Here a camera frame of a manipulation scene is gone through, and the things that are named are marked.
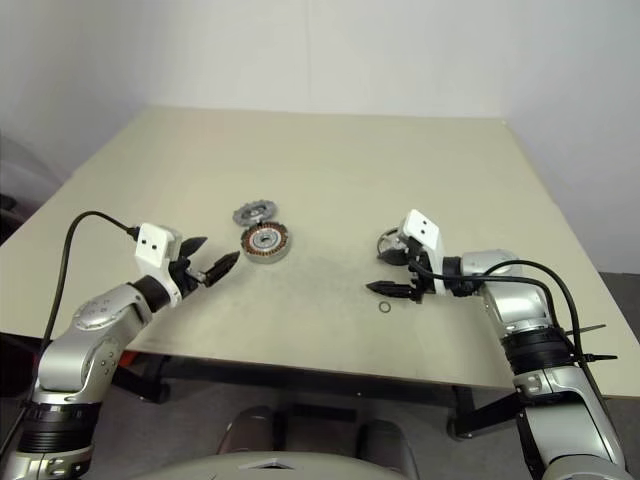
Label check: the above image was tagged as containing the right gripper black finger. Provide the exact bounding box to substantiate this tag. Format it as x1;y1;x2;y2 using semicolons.
365;280;414;301
375;248;409;267

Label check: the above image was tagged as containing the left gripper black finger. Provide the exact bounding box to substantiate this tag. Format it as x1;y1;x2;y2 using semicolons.
180;236;209;261
202;250;242;288

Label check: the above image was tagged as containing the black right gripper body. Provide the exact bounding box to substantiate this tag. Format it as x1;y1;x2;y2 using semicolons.
398;238;435;305

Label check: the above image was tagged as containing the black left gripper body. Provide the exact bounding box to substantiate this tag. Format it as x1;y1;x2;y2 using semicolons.
168;256;208;302

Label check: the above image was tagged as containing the silver spoked wheel part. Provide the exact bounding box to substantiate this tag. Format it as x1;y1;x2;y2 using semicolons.
375;225;409;262

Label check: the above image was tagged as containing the motor stator with copper windings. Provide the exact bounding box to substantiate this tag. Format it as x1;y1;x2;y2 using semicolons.
239;223;292;264

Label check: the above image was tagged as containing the grey toothed gear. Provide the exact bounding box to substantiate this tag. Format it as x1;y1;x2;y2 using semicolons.
231;200;277;229

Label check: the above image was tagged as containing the dark rounded shape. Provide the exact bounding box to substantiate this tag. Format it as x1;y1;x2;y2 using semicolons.
219;405;279;452
353;418;422;472

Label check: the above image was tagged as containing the silver robot torso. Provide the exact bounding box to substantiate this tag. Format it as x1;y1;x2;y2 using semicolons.
134;442;404;480

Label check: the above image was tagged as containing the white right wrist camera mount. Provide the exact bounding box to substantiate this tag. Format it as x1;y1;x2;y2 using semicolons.
401;208;449;297

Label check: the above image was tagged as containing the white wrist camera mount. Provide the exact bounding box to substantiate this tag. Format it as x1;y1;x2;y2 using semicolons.
401;208;449;297
134;222;186;307

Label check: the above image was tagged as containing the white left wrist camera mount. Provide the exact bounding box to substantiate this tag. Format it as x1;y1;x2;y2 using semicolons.
134;222;186;307

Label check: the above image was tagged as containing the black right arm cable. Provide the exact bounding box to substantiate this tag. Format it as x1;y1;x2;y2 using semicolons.
408;257;559;331
485;258;587;366

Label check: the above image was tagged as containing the black table frame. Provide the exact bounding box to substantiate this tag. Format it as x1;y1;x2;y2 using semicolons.
112;348;531;442

